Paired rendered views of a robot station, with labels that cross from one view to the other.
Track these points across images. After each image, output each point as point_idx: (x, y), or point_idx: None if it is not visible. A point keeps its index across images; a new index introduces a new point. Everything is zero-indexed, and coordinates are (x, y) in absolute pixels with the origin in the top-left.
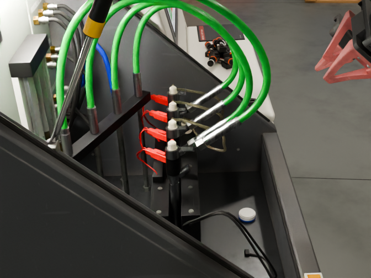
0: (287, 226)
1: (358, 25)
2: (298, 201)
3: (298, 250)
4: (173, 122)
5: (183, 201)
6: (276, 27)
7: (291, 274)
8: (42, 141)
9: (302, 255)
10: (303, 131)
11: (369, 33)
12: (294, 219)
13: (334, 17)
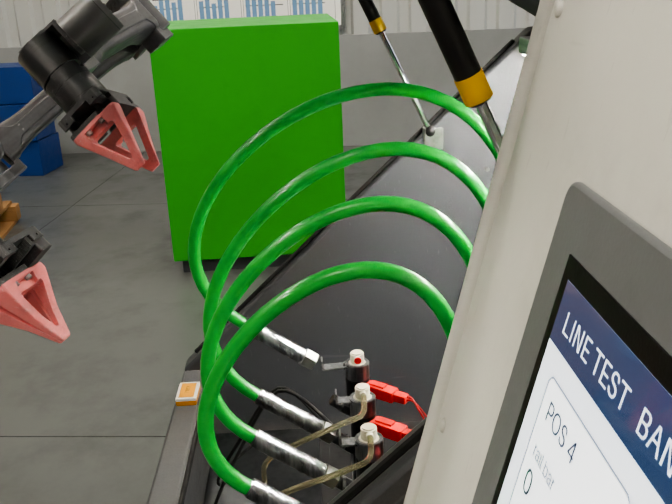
0: (186, 461)
1: (122, 98)
2: (147, 501)
3: (187, 432)
4: (359, 384)
5: (346, 453)
6: None
7: (198, 466)
8: (434, 122)
9: (185, 426)
10: None
11: (125, 94)
12: (170, 470)
13: (9, 250)
